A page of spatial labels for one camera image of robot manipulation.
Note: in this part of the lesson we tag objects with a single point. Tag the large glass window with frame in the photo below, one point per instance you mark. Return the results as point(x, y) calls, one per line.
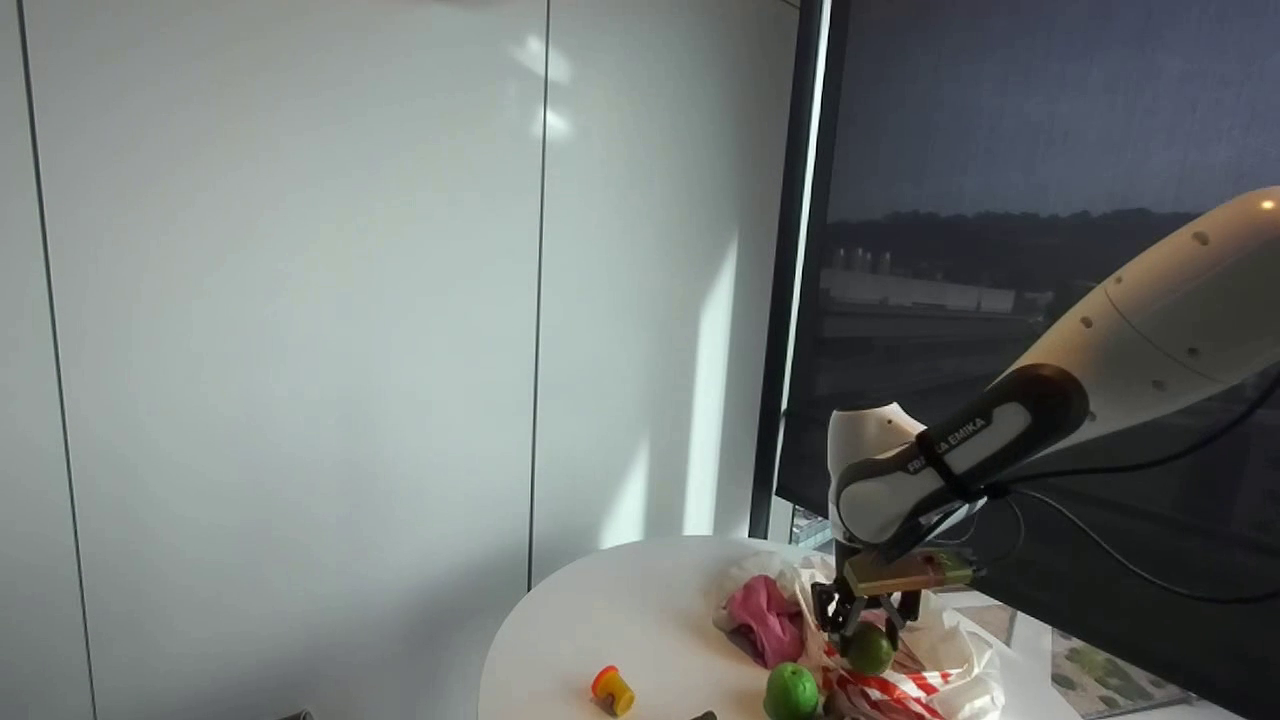
point(934, 132)

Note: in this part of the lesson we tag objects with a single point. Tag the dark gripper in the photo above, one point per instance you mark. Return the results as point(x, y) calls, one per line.
point(874, 574)

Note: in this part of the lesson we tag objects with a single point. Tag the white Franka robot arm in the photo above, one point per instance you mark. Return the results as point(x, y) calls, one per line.
point(1146, 335)

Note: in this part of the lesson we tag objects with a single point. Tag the small orange yellow toy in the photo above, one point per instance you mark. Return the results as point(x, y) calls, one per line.
point(615, 689)

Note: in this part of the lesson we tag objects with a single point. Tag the dark green toy fruit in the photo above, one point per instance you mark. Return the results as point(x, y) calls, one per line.
point(868, 649)

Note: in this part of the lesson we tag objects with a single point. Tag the pink soft object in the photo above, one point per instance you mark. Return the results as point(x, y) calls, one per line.
point(765, 623)

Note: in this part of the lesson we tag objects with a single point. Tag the bright green toy ball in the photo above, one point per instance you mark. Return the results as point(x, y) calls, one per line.
point(794, 689)

